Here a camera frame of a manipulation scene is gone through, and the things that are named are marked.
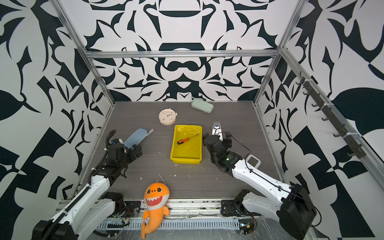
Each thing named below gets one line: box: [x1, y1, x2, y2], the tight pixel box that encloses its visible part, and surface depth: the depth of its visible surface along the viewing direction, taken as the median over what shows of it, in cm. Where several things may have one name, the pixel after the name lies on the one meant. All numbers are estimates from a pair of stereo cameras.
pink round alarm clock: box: [158, 108, 178, 126], surface depth 110 cm
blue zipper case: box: [123, 128, 154, 149], surface depth 101 cm
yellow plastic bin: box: [170, 125, 203, 165], surface depth 96 cm
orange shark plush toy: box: [141, 182, 170, 239], surface depth 71 cm
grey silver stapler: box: [212, 121, 223, 142], surface depth 69 cm
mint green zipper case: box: [191, 98, 215, 114], surface depth 117 cm
